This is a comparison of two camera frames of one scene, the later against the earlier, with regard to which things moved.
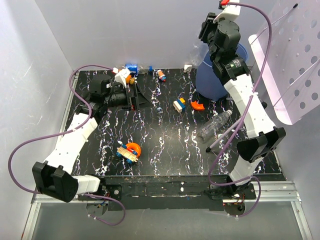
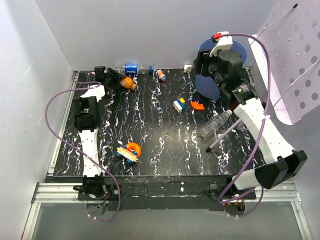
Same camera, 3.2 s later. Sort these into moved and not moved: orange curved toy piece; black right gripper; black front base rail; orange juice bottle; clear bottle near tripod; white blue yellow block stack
Moved: black right gripper; orange juice bottle
Not moved: clear bottle near tripod; orange curved toy piece; black front base rail; white blue yellow block stack
